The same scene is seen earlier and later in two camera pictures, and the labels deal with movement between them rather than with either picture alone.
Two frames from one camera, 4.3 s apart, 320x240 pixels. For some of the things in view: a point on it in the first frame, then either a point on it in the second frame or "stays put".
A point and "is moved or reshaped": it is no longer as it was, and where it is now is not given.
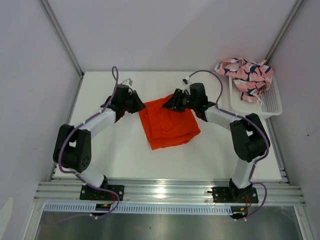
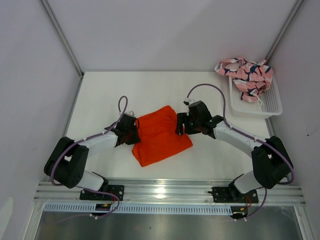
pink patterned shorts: [252, 78] stays put
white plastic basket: [269, 104] stays put
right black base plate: [231, 195] stays put
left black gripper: [139, 104] → [136, 139]
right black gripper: [171, 104] → [183, 118]
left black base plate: [89, 193] stays put
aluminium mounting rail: [165, 191] stays put
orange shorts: [165, 127] is moved or reshaped
